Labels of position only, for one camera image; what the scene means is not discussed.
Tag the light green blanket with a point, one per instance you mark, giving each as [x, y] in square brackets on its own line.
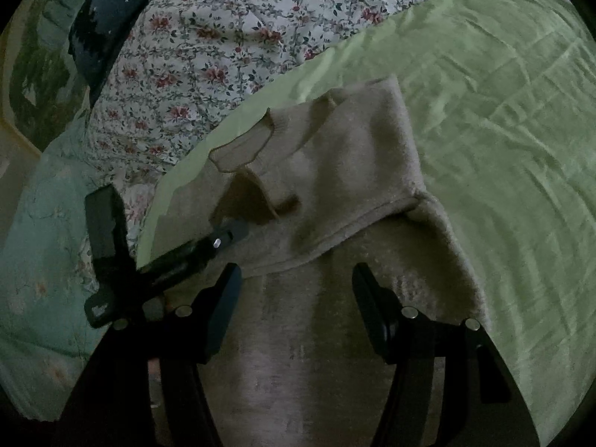
[489, 102]

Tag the grey towel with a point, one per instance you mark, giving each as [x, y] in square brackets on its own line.
[335, 172]

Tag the dark blue starry pillow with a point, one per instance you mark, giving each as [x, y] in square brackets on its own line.
[102, 23]

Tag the teal flower print bedsheet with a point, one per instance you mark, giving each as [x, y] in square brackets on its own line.
[42, 251]

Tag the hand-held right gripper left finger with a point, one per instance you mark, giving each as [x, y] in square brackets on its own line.
[219, 316]

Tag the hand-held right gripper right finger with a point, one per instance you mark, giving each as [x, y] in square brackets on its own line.
[371, 309]

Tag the green tree print cloth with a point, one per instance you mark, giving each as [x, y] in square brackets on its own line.
[37, 70]

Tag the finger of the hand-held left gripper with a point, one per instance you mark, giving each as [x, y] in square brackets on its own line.
[200, 251]

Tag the white floral quilt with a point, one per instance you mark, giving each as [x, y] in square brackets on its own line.
[223, 32]

